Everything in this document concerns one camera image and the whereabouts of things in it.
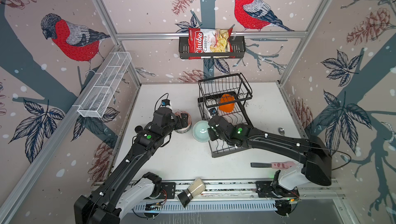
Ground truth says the light green ceramic bowl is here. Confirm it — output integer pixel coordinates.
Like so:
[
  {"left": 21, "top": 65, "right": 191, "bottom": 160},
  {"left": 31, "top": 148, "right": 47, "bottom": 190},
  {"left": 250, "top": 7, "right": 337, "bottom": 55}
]
[{"left": 192, "top": 120, "right": 210, "bottom": 142}]

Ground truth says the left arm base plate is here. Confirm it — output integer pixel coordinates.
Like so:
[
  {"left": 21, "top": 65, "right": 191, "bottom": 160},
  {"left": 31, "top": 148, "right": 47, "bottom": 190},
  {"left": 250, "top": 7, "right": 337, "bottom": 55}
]
[{"left": 146, "top": 182, "right": 176, "bottom": 201}]

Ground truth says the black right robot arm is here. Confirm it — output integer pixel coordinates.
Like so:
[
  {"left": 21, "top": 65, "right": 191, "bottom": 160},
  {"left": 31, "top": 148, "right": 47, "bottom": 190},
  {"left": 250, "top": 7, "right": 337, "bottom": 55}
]
[{"left": 208, "top": 116, "right": 332, "bottom": 198}]

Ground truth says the white mesh wall shelf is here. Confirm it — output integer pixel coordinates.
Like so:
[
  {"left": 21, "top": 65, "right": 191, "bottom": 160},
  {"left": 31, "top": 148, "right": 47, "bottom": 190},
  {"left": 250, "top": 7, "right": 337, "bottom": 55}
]
[{"left": 77, "top": 52, "right": 132, "bottom": 118}]

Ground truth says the black lidded spice jar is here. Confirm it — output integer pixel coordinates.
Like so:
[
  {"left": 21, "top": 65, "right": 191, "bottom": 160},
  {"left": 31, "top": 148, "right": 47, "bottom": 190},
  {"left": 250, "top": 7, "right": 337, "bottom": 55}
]
[{"left": 134, "top": 126, "right": 143, "bottom": 134}]

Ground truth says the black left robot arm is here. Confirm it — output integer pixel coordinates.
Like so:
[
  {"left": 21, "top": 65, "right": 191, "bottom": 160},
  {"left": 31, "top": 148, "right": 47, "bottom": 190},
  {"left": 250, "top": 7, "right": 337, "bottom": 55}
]
[{"left": 74, "top": 107, "right": 188, "bottom": 224}]

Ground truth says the black wall shelf basket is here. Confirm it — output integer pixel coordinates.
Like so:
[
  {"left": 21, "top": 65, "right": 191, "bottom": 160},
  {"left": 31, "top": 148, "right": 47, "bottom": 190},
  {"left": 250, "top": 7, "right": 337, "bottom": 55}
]
[{"left": 178, "top": 36, "right": 246, "bottom": 59}]

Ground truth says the pink handled knife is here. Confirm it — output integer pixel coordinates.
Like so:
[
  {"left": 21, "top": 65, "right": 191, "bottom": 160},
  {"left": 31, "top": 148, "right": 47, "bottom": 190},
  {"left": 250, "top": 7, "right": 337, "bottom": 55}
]
[{"left": 250, "top": 161, "right": 295, "bottom": 170}]

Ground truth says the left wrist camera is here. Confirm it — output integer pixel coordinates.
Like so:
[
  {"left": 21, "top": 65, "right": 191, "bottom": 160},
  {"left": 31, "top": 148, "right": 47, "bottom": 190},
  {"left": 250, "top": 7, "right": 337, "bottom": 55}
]
[{"left": 160, "top": 99, "right": 172, "bottom": 109}]

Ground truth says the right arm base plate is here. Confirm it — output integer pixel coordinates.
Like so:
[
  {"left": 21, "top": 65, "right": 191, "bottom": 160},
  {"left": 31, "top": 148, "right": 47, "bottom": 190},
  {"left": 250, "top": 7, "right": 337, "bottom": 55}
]
[{"left": 255, "top": 181, "right": 300, "bottom": 199}]

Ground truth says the orange plastic bowl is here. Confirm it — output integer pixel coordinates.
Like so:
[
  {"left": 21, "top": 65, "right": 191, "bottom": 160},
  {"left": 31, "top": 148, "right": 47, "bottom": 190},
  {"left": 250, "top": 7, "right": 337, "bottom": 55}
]
[{"left": 218, "top": 94, "right": 235, "bottom": 113}]

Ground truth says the metal spoon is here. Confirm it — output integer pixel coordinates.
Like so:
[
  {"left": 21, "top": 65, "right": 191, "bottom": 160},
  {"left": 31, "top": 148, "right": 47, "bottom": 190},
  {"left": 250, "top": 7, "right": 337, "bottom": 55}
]
[{"left": 278, "top": 128, "right": 285, "bottom": 136}]

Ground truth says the black wire dish rack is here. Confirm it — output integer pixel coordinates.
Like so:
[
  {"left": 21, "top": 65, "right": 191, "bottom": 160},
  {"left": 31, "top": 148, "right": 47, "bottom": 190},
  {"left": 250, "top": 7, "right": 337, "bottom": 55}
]
[{"left": 197, "top": 73, "right": 257, "bottom": 159}]

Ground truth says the red cassava chips bag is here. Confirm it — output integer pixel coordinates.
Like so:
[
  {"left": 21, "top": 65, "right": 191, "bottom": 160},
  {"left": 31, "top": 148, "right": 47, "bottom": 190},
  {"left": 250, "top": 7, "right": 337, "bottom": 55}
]
[{"left": 188, "top": 28, "right": 233, "bottom": 54}]

